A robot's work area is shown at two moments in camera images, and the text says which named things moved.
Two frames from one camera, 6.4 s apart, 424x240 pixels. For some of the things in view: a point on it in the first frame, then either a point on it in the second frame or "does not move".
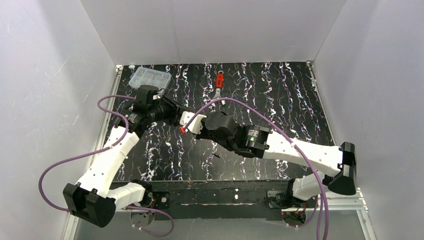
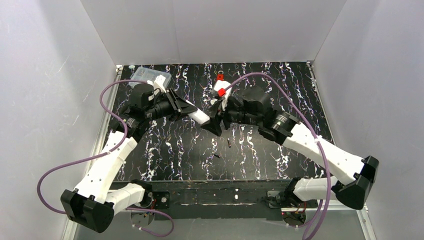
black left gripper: x=173 y=110 does not move
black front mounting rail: x=244 y=199 does not move
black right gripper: x=201 y=133 → x=224 y=112
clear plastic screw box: x=143 y=76 does not move
